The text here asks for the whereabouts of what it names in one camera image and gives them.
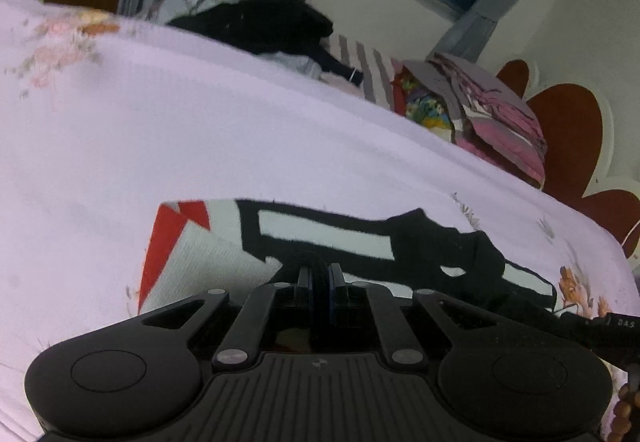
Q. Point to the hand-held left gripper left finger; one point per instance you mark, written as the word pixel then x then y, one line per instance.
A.
pixel 309 289

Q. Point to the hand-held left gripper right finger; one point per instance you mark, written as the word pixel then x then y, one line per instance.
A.
pixel 332 289

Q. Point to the striped cartoon knit sweater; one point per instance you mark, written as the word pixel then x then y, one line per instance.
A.
pixel 325 233

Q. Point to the black clothes heap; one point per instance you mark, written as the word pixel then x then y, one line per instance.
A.
pixel 270 25

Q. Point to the pink floral bed sheet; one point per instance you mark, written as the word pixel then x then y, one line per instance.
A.
pixel 200 122

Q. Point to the colourful printed cloth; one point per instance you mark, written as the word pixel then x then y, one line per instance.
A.
pixel 422 102

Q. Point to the red scalloped headboard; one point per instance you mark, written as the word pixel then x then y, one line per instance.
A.
pixel 570 132

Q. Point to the grey striped cloth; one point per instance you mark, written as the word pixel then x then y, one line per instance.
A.
pixel 367 72

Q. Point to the stack of pink folded bedding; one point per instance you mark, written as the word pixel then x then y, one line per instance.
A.
pixel 500 132

